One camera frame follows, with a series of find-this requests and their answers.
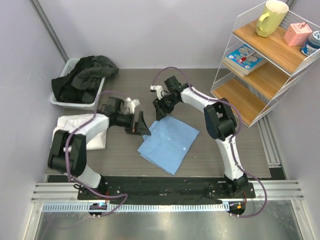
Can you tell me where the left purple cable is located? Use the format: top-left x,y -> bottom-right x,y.
64,90 -> 131,217

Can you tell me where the light blue long sleeve shirt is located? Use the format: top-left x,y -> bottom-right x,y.
137,115 -> 199,175

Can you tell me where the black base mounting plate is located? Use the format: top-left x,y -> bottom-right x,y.
77,175 -> 256,206

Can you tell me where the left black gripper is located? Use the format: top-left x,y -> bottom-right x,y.
116,111 -> 151,136

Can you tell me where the yellow green ceramic mug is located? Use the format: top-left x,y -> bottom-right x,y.
255,0 -> 289,38

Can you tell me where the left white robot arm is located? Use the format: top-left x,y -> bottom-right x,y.
47,96 -> 151,200

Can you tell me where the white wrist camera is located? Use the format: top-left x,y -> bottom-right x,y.
123,97 -> 140,115
150,85 -> 164,100

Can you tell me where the blue white tissue pack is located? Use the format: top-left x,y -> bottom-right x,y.
222,44 -> 267,77

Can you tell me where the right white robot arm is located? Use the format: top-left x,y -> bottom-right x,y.
150,76 -> 249,198

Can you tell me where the white wire wooden shelf rack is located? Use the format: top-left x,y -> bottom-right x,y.
210,3 -> 320,127

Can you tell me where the black dark clothes pile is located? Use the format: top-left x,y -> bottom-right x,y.
51,55 -> 119,104

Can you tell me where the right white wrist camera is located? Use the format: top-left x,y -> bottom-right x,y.
150,85 -> 164,100

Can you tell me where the blue white lidded jar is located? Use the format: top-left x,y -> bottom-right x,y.
300,30 -> 320,56

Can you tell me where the pink cube power adapter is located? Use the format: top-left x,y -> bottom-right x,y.
283,22 -> 313,47

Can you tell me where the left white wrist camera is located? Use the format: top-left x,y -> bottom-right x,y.
123,97 -> 140,115

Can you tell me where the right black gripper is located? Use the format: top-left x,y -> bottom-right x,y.
153,94 -> 180,120

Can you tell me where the aluminium slotted cable rail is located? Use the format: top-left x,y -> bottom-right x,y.
42,202 -> 230,213

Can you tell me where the white plastic laundry basket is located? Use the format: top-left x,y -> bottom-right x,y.
49,58 -> 106,111

